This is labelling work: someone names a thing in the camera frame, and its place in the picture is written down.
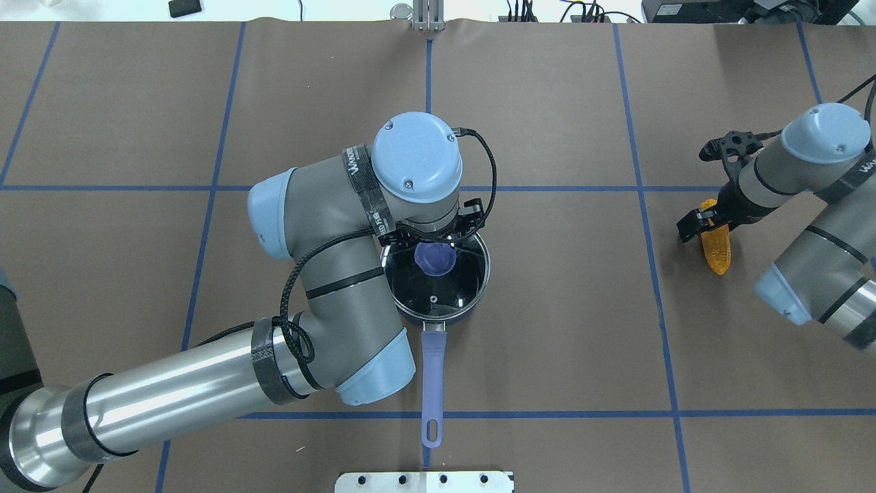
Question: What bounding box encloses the yellow corn cob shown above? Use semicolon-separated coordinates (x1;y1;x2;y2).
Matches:
699;225;732;277

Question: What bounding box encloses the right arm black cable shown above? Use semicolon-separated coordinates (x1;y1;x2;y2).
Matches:
753;75;876;155

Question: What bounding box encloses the glass lid purple knob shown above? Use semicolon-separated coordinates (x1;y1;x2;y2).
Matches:
381;233;491;325

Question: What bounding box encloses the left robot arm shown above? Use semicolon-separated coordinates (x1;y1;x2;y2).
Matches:
2;112;498;492

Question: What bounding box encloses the metal base plate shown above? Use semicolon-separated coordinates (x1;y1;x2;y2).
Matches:
334;470;516;492

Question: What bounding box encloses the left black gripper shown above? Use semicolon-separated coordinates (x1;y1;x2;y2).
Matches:
376;199;485;247

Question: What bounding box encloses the black small device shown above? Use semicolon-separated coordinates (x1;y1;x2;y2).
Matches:
167;0;203;19

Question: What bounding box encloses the aluminium frame post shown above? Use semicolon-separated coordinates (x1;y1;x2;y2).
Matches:
412;0;446;32

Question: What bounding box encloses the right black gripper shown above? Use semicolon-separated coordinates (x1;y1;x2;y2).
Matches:
676;181;760;244

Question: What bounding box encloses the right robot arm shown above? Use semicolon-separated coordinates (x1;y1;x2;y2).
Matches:
676;102;875;355

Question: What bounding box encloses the blue saucepan with handle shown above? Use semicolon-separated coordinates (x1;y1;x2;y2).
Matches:
381;229;491;449

